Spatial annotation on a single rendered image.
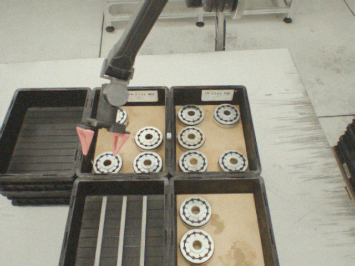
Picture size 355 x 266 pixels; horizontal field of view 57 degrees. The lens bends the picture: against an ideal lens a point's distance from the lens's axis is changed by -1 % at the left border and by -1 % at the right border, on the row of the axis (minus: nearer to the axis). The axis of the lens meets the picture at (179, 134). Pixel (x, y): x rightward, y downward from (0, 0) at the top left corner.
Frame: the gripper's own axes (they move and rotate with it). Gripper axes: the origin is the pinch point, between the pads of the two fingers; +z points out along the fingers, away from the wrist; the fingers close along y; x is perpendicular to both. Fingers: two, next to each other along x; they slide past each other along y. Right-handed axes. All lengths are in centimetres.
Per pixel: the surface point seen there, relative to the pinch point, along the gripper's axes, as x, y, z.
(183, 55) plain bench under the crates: 49, 69, -43
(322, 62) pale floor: 45, 221, -73
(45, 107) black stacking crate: 54, 3, -6
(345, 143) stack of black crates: -11, 153, -13
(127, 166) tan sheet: 12.9, 19.6, 7.7
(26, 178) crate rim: 22.9, -11.1, 14.7
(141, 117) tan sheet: 23.9, 30.3, -9.7
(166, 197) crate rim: -11.5, 18.3, 10.7
